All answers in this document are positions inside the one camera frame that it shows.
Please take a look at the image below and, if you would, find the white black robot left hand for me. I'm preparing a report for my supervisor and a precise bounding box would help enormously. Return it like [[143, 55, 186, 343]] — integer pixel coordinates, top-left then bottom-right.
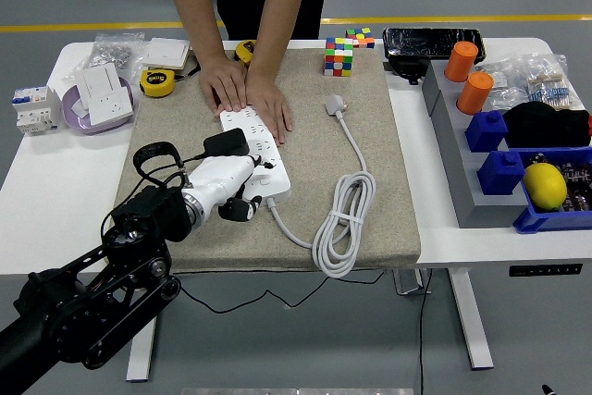
[[181, 153, 278, 224]]

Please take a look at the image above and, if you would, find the person's left hand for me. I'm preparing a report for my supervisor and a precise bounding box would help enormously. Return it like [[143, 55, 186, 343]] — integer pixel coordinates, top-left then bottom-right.
[[243, 71, 295, 146]]

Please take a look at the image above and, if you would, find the person's right hand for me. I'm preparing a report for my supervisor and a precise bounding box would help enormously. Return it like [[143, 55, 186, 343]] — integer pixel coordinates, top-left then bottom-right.
[[198, 55, 251, 117]]

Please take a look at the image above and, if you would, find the black power adapter plug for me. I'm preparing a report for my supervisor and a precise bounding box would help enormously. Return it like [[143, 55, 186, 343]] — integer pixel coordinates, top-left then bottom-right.
[[203, 129, 250, 158]]

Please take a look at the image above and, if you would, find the white power strip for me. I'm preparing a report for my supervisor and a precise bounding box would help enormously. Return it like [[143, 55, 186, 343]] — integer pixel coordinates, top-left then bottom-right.
[[218, 107, 293, 205]]

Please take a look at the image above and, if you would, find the black adapter cord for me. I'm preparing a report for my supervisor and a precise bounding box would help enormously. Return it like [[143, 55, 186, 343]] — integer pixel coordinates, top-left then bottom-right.
[[175, 148, 386, 315]]

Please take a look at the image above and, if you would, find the beige fabric mat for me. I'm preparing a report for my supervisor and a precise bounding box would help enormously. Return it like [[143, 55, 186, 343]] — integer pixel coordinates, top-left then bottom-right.
[[113, 46, 423, 276]]

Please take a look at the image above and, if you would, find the large colourful puzzle cube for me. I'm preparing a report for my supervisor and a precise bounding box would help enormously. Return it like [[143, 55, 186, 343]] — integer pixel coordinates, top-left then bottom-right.
[[323, 36, 355, 78]]

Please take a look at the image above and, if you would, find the white table leg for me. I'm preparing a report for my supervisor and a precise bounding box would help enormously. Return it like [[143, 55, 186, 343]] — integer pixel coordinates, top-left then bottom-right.
[[125, 311, 159, 383], [447, 268, 495, 371]]

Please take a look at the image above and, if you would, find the small colourful puzzle cube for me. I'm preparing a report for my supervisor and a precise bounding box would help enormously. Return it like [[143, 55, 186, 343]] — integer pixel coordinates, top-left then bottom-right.
[[345, 26, 376, 50]]

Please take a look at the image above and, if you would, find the clear bag of screws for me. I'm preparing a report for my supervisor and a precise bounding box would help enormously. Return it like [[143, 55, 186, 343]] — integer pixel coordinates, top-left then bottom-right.
[[64, 31, 146, 84]]

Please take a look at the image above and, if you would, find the black table control panel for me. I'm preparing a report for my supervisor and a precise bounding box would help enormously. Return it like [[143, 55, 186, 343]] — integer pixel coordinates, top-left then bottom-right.
[[508, 263, 584, 278]]

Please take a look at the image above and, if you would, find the purple bowl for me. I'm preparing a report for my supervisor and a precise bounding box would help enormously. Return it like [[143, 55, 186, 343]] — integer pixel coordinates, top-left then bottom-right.
[[61, 75, 136, 136]]

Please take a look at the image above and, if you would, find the black plastic tray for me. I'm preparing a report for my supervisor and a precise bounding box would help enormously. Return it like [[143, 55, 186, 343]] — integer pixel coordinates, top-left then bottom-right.
[[382, 27, 487, 66]]

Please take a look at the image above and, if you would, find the blue plastic bin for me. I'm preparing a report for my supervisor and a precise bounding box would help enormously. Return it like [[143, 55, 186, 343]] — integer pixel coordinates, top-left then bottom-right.
[[512, 146, 592, 235]]

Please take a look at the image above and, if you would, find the orange cylinder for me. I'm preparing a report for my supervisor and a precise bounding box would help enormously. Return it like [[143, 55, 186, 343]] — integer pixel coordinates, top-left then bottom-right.
[[456, 71, 496, 117], [444, 41, 480, 83]]

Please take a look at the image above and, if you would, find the grey stepped block holder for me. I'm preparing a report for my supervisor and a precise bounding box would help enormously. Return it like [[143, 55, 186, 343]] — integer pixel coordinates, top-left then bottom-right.
[[420, 60, 529, 229]]

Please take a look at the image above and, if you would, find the white circuit breaker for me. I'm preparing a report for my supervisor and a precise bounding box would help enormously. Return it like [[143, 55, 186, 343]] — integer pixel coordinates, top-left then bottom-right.
[[12, 85, 62, 137]]

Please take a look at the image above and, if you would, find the yellow lemon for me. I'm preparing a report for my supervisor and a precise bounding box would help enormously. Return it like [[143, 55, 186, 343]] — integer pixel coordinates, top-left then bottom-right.
[[523, 162, 569, 213]]

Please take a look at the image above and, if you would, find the blue plastic block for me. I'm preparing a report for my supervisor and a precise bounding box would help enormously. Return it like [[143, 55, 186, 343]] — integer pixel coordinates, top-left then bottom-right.
[[476, 150, 527, 197], [464, 110, 510, 154]]

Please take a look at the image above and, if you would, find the clear plastic parts bag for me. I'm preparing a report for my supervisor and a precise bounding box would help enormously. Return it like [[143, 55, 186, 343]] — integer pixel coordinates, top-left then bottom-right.
[[478, 59, 531, 113]]

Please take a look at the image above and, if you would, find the black cloth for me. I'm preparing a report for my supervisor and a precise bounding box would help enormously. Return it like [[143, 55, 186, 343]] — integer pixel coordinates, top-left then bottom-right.
[[501, 100, 592, 150]]

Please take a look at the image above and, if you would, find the clear bag of resistors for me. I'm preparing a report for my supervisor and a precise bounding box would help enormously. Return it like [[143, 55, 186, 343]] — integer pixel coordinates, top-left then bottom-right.
[[522, 53, 583, 112]]

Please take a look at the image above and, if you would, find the black tape measure strap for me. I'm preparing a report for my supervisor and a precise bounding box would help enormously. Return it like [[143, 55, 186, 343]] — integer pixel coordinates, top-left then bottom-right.
[[174, 61, 203, 82]]

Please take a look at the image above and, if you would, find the white power strip cord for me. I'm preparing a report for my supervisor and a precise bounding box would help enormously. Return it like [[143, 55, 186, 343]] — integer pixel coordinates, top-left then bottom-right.
[[264, 93, 376, 279]]

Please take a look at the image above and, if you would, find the white wall switch plate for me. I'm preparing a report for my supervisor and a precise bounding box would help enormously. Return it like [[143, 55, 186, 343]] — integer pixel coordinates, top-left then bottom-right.
[[140, 37, 191, 70]]

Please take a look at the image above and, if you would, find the yellow tape measure with strap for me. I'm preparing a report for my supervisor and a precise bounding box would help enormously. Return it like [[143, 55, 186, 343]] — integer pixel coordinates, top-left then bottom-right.
[[139, 68, 178, 99]]

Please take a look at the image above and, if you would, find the white wall socket outlet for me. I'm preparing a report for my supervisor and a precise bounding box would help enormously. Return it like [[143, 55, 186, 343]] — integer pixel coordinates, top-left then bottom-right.
[[87, 87, 135, 127]]

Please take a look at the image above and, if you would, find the white double rocker switch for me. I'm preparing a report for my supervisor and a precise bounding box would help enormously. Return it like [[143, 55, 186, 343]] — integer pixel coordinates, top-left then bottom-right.
[[75, 63, 129, 107]]

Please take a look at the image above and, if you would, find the black hanging cable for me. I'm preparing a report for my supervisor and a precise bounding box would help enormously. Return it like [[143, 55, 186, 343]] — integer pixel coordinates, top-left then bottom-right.
[[417, 268, 434, 395]]

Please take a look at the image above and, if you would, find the grey metal bracket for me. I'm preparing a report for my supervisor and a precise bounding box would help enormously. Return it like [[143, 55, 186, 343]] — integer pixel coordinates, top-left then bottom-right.
[[392, 268, 432, 297]]

